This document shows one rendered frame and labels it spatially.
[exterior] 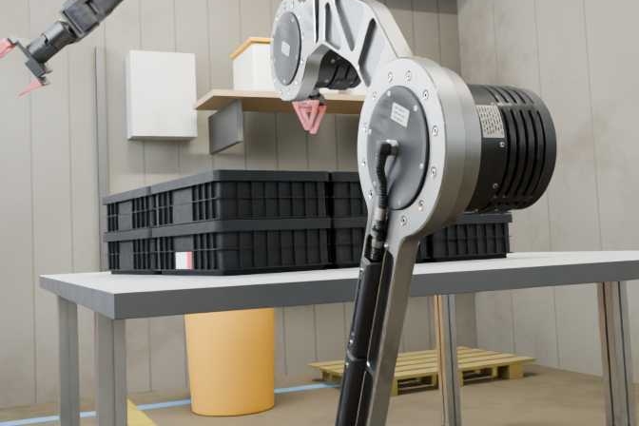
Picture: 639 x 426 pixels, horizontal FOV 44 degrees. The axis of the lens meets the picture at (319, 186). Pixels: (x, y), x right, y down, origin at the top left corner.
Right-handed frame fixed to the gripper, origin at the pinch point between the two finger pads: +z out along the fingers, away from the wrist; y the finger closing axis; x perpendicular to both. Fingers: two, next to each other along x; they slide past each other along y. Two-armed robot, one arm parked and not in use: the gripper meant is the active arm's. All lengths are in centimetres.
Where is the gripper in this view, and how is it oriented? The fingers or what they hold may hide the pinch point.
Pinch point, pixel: (310, 128)
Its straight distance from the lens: 208.3
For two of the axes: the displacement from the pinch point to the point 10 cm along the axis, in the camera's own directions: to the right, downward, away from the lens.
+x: 9.7, -0.6, -2.2
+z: 0.4, 10.0, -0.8
